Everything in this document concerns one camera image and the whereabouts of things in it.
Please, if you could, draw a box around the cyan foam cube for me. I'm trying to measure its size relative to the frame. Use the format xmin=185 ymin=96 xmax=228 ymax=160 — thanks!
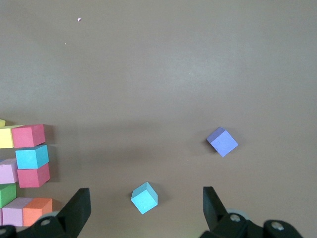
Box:
xmin=130 ymin=181 xmax=159 ymax=215
xmin=15 ymin=144 xmax=50 ymax=170

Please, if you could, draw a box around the green foam cube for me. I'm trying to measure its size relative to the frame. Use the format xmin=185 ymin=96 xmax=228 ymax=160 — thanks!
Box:
xmin=0 ymin=182 xmax=17 ymax=209

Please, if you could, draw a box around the purple foam cube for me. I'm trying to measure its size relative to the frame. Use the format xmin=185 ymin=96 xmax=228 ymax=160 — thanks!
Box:
xmin=206 ymin=126 xmax=239 ymax=158

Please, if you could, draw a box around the brown table cover sheet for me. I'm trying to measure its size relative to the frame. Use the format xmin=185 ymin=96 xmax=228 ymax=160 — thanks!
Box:
xmin=0 ymin=0 xmax=317 ymax=238

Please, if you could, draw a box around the crimson foam cube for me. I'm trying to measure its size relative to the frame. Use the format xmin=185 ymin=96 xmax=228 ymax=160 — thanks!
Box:
xmin=11 ymin=124 xmax=47 ymax=149
xmin=16 ymin=163 xmax=51 ymax=189

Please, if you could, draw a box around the orange foam cube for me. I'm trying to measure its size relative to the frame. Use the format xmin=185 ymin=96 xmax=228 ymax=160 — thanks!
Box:
xmin=22 ymin=197 xmax=53 ymax=228

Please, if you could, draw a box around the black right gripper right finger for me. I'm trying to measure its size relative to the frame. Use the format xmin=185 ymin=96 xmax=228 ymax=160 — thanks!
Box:
xmin=202 ymin=185 xmax=304 ymax=238

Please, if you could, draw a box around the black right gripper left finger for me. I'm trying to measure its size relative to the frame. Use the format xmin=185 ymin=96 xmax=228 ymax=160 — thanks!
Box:
xmin=0 ymin=187 xmax=92 ymax=238

